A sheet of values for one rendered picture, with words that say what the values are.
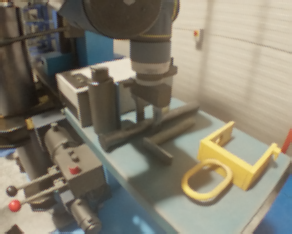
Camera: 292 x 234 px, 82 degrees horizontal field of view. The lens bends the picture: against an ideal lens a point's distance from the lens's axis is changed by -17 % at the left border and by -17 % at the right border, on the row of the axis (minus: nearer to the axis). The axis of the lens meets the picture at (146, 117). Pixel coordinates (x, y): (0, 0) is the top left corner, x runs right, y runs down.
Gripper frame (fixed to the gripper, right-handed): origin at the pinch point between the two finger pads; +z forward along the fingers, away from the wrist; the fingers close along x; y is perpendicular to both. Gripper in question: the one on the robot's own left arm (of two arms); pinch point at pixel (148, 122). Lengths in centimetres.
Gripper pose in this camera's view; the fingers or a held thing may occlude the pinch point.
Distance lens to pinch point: 61.5
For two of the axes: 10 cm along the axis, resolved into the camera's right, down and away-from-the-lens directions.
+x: 6.2, 4.0, -6.7
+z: -0.2, 8.7, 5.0
